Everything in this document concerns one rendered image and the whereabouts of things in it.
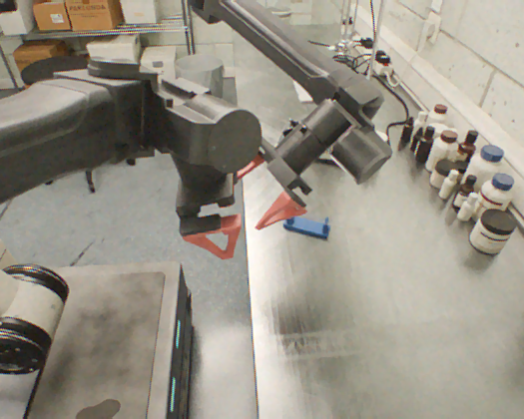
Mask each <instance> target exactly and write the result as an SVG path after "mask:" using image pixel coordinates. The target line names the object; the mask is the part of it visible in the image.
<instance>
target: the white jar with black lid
mask: <svg viewBox="0 0 524 419"><path fill-rule="evenodd" d="M516 226H517V222H516V220H515V218H514V217H513V216H512V215H510V214H509V213H507V212H506V211H504V210H501V209H486V210H485V211H484V212H483V213H482V215H481V218H480V219H479V220H478V222H477V224H476V226H475V227H474V229H473V231H472V233H471V235H470V240H471V243H472V245H473V246H474V247H476V248H477V249H478V250H479V251H481V252H487V253H497V252H499V251H501V250H502V248H504V245H505V243H506V242H507V240H508V239H509V238H510V237H511V235H512V232H513V231H514V229H515V228H516Z"/></svg>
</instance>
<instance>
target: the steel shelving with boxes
mask: <svg viewBox="0 0 524 419"><path fill-rule="evenodd" d="M121 4H122V6H121ZM17 5H18V10H17V11H14V12H6V13H2V14H0V25H1V27H2V31H1V32H0V34H2V35H0V38H1V39H2V38H5V37H12V38H14V37H15V38H17V37H20V39H22V42H23V44H22V45H20V46H19V47H18V48H17V49H15V50H14V52H13V55H12V56H13V59H14V61H15V63H16V65H17V66H16V68H17V69H18V71H19V73H20V75H21V72H22V70H23V69H24V68H25V67H26V66H28V65H30V64H32V63H34V62H37V61H39V60H42V59H45V58H49V57H56V56H70V55H69V49H68V47H67V45H66V43H65V41H64V40H56V39H42V40H28V41H26V42H25V40H24V39H39V38H32V37H30V38H24V37H28V35H27V36H26V35H25V36H23V34H27V33H29V32H31V33H32V32H34V33H35V32H36V33H37V32H39V31H38V30H39V29H40V31H41V32H42V31H47V32H48V31H50V32H51V31H53V32H54V31H57V32H58V31H59V32H60V31H62V30H64V31H65V30H66V31H67V30H68V29H70V30H71V29H74V31H75V32H72V31H73V30H72V31H71V33H77V34H80V33H85V34H81V35H96V36H95V37H94V38H93V40H92V41H90V43H89V44H88V45H87V49H88V51H89V53H87V54H79V55H78V56H80V57H83V58H85V59H86V60H87V61H88V62H89V58H90V57H92V56H99V57H119V58H127V59H129V60H131V61H133V62H134V63H135V62H137V63H139V64H140V66H144V67H146V68H148V69H150V70H152V71H156V72H158V73H159V84H161V79H163V78H165V79H167V80H169V81H172V82H173V81H176V80H177V79H178V77H177V72H176V66H175V63H176V62H177V61H178V53H177V46H155V47H146V48H145V51H144V54H143V55H142V50H141V45H140V43H141V39H140V33H146V32H141V31H136V30H142V31H143V30H145V31H147V29H148V28H147V29H142V28H141V29H138V28H139V27H138V26H137V25H138V24H140V25H141V24H149V25H152V26H153V25H159V26H160V25H165V26H166V25H168V27H169V25H175V27H176V25H181V27H180V28H184V30H182V29H181V30H174V29H176V28H172V27H171V28H165V27H164V28H159V27H158V28H152V27H151V28H149V29H154V30H157V29H164V30H165V29H166V30H165V31H185V33H186V39H187V47H188V50H187V53H188V56H189V55H191V50H190V43H189V42H190V36H189V28H190V29H191V44H192V51H193V55H195V54H196V50H195V43H194V35H193V20H192V19H193V15H192V12H191V5H189V3H188V2H187V7H188V15H186V7H185V0H182V14H171V13H170V14H162V13H161V7H160V0H38V1H36V2H35V1H34V0H17ZM122 8H123V10H122ZM123 11H124V14H125V15H124V14H123ZM162 15H163V16H164V15H166V16H165V17H162ZM167 15H170V16H171V15H173V16H175V15H179V16H180V15H181V17H183V20H178V19H177V20H175V19H174V20H163V19H162V18H165V19H166V18H168V19H169V18H171V19H172V18H176V17H178V18H179V16H176V17H173V16H172V17H170V16H167ZM182 15H183V16H182ZM181 17H180V19H181ZM187 17H188V18H189V20H187ZM123 18H125V19H123ZM160 19H162V21H163V22H164V21H170V22H171V21H173V23H174V21H179V22H180V21H184V27H182V25H183V24H177V22H176V24H170V23H169V24H163V23H162V24H154V23H156V22H157V23H158V21H159V20H160ZM122 20H125V21H126V22H124V21H123V22H121V21H122ZM188 21H189V25H188ZM120 23H125V24H126V23H127V24H131V25H132V24H137V25H136V26H134V25H133V26H131V25H130V26H128V25H127V26H117V25H119V24H120ZM150 23H153V24H150ZM37 24H38V25H37ZM125 24H124V25H125ZM36 25H37V26H39V27H36ZM115 27H116V28H117V27H122V28H123V27H129V28H130V27H134V28H135V27H138V28H137V29H132V28H131V29H129V28H128V29H127V30H131V31H124V30H125V29H126V28H125V29H124V30H119V29H118V30H112V29H114V28H115ZM34 28H36V29H37V28H39V29H38V30H37V31H35V30H34V31H32V30H33V29H34ZM116 28H115V29H116ZM122 28H121V29H122ZM177 28H178V27H177ZM180 28H178V29H180ZM168 29H170V30H168ZM171 29H172V30H171ZM70 30H69V31H70ZM92 30H94V31H92ZM95 30H97V31H95ZM98 30H104V31H98ZM105 30H109V31H110V32H113V31H120V32H117V33H116V32H114V33H110V32H108V31H105ZM132 30H134V31H132ZM66 31H65V32H66ZM69 31H68V32H69ZM76 31H81V32H76ZM82 31H87V33H89V32H90V33H92V32H98V33H94V34H87V33H86V32H82ZM88 31H89V32H88ZM161 31H163V30H161ZM161 31H159V30H158V31H153V30H152V31H147V32H161ZM3 32H4V33H3ZM41 32H40V33H41ZM47 32H46V33H47ZM53 32H52V33H53ZM59 32H58V33H57V34H58V35H60V34H69V33H68V32H67V33H65V32H64V33H59ZM99 32H102V33H99ZM104 32H108V33H104ZM31 33H30V34H31ZM36 33H35V34H33V35H34V36H37V35H45V36H46V35H47V36H48V35H53V36H49V37H75V36H74V35H73V36H65V35H61V36H55V35H57V34H55V33H54V34H52V33H51V34H49V33H48V34H42V33H43V32H42V33H41V34H39V33H38V34H36ZM4 34H5V35H6V36H5V35H4ZM17 34H19V35H18V36H16V35H17ZM30 34H29V36H32V35H30ZM77 34H75V35H77ZM3 35H4V36H5V37H3ZM10 35H15V36H10ZM1 36H2V37H1ZM34 36H33V37H34ZM77 36H78V35H77ZM12 38H11V39H8V38H6V39H3V40H19V38H18V39H12ZM0 41H2V40H0ZM0 56H1V57H2V59H3V61H4V64H5V66H6V68H7V70H8V73H9V75H10V77H11V80H12V83H13V85H14V87H15V89H16V91H17V93H19V92H22V91H23V90H24V89H28V88H29V87H30V86H27V85H26V84H25V83H24V86H23V87H22V88H21V89H22V90H21V89H20V90H19V89H18V84H17V82H16V80H15V79H14V75H13V73H12V71H11V70H10V68H9V66H10V65H9V63H8V62H7V60H6V58H5V57H6V56H5V55H4V53H3V51H2V47H1V45H0ZM78 56H77V57H78ZM17 93H16V94H17Z"/></svg>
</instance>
